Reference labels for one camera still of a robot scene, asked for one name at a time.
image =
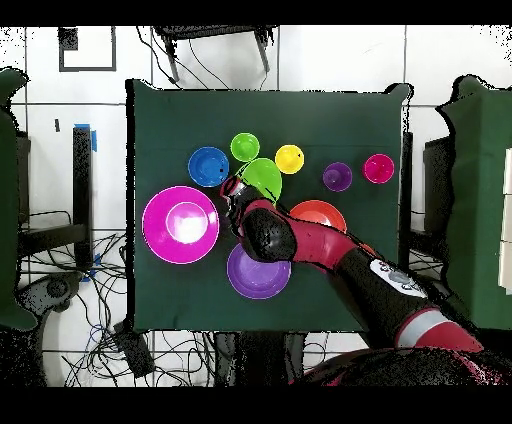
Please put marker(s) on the green bowl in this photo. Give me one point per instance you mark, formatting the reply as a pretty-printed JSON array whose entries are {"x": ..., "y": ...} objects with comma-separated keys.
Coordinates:
[{"x": 262, "y": 178}]

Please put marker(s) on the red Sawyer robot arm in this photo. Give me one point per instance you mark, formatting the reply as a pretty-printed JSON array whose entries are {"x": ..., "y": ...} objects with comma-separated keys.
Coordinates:
[{"x": 320, "y": 244}]

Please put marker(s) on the blue bowl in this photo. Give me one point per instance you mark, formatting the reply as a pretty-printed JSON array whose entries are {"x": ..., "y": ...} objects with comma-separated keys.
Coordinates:
[{"x": 208, "y": 167}]

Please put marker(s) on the green cup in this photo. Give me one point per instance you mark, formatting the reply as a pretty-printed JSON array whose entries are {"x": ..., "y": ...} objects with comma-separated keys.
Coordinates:
[{"x": 245, "y": 147}]

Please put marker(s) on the yellow cup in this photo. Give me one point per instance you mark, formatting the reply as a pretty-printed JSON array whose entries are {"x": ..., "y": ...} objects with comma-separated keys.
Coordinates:
[{"x": 288, "y": 160}]

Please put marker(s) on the dark green tablecloth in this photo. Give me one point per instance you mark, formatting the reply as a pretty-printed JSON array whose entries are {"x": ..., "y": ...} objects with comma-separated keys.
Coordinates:
[{"x": 240, "y": 112}]

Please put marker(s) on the large pink bowl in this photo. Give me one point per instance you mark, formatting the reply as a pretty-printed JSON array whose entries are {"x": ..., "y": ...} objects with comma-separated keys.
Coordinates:
[{"x": 156, "y": 224}]

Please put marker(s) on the large orange bowl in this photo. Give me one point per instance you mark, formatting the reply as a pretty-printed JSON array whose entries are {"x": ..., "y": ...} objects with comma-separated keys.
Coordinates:
[{"x": 316, "y": 210}]

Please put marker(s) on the purple bowl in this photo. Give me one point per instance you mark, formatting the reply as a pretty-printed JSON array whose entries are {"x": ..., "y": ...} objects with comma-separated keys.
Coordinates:
[{"x": 260, "y": 280}]

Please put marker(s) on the purple cup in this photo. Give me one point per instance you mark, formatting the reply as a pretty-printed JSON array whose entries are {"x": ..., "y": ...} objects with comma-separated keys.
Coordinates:
[{"x": 337, "y": 176}]

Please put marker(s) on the blue tape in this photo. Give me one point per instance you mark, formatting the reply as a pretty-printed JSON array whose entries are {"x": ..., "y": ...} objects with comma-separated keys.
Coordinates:
[{"x": 94, "y": 140}]

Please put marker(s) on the pink cup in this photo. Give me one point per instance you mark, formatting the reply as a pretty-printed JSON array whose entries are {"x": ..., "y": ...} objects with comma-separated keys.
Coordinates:
[{"x": 378, "y": 168}]

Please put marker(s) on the black stool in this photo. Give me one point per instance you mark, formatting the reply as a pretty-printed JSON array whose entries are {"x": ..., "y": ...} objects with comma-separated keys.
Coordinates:
[{"x": 208, "y": 32}]

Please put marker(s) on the black power box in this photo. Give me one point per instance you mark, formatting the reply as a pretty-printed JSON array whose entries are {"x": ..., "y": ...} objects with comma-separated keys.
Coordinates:
[{"x": 134, "y": 352}]

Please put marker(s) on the green cloth side table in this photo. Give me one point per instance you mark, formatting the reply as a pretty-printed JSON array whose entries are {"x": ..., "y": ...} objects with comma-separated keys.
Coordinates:
[
  {"x": 480, "y": 200},
  {"x": 8, "y": 200}
]

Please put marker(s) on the black metal frame beam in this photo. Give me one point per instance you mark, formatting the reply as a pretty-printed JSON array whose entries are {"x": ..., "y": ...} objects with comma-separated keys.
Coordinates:
[{"x": 82, "y": 180}]

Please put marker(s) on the black metal post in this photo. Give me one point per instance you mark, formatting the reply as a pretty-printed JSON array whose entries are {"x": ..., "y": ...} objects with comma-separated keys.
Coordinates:
[{"x": 407, "y": 180}]

